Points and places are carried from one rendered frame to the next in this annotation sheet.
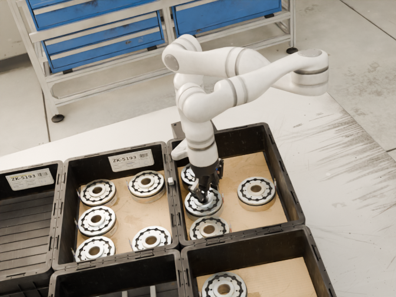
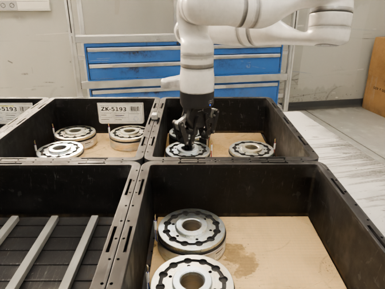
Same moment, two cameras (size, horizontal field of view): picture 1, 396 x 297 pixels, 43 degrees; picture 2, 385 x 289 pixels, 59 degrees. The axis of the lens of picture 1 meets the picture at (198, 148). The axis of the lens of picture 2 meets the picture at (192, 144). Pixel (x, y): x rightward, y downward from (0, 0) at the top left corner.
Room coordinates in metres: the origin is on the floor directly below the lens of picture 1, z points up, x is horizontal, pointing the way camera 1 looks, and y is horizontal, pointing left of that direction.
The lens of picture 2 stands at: (0.24, -0.01, 1.18)
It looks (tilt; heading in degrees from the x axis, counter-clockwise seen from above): 23 degrees down; 1
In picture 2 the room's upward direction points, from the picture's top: straight up
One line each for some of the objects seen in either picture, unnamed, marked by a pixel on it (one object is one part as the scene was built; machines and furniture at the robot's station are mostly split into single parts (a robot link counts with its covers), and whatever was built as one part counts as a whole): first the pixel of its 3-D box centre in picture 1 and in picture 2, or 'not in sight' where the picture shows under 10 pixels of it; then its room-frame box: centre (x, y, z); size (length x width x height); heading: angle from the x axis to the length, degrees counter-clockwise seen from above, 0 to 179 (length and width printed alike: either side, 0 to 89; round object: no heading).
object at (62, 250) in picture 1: (120, 214); (89, 147); (0.95, 0.23, 0.87); 0.40 x 0.30 x 0.11; 1
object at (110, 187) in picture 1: (98, 191); (75, 133); (1.05, 0.30, 0.86); 0.10 x 0.10 x 0.01
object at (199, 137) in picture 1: (195, 115); (196, 27); (0.98, -0.01, 1.12); 0.09 x 0.07 x 0.15; 17
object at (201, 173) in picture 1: (205, 168); (196, 107); (0.97, -0.01, 0.95); 0.08 x 0.08 x 0.09
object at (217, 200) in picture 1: (203, 201); (187, 150); (0.95, 0.01, 0.86); 0.10 x 0.10 x 0.01
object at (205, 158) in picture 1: (195, 145); (190, 74); (0.98, 0.00, 1.02); 0.11 x 0.09 x 0.06; 48
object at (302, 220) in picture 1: (228, 180); (222, 125); (0.95, -0.07, 0.92); 0.40 x 0.30 x 0.02; 1
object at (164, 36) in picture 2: not in sight; (188, 36); (2.92, 0.06, 0.91); 1.70 x 0.10 x 0.05; 101
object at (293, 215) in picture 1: (230, 193); (221, 147); (0.95, -0.07, 0.87); 0.40 x 0.30 x 0.11; 1
